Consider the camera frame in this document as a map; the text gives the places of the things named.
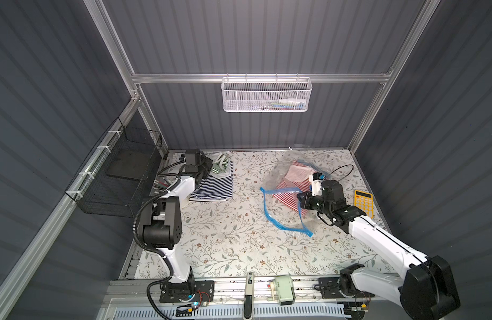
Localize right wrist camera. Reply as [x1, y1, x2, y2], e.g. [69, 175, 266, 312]
[309, 172, 325, 197]

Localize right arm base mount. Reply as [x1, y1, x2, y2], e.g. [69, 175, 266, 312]
[313, 276, 375, 299]

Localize white wire mesh basket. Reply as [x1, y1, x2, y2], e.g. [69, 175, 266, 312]
[221, 77, 313, 113]

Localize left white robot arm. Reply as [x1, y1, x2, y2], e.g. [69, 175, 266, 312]
[133, 149, 213, 296]

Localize black wire mesh basket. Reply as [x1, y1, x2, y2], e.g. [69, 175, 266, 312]
[65, 120, 163, 218]

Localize pale green box device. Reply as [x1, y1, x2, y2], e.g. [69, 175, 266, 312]
[269, 275, 296, 306]

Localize markers in white basket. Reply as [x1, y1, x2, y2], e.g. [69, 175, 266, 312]
[251, 98, 308, 111]

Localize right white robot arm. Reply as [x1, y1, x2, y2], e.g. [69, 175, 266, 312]
[297, 173, 461, 319]

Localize clear vacuum bag blue zipper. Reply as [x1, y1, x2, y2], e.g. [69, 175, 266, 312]
[260, 149, 355, 237]

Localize pens in mug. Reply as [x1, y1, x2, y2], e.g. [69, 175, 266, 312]
[153, 177, 171, 190]

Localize black white handheld tool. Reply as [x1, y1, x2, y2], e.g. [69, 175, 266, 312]
[243, 272, 255, 320]

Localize navy white striped tank top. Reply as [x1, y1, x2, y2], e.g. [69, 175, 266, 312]
[190, 162, 233, 202]

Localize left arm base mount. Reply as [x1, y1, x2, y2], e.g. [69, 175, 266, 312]
[159, 279, 215, 303]

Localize red white striped tank top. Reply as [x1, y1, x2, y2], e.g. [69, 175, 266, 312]
[274, 161, 316, 211]

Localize yellow calculator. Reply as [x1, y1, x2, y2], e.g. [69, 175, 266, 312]
[353, 190, 375, 219]

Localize green white striped tank top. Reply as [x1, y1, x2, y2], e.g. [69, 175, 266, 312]
[209, 153, 231, 179]

